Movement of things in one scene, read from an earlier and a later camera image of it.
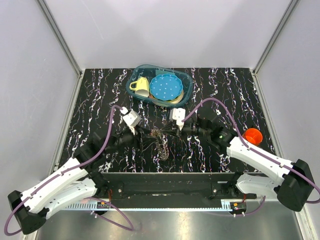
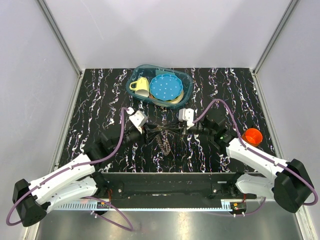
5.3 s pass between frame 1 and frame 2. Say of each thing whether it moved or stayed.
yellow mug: stayed
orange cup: stayed
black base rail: stayed
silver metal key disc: moved
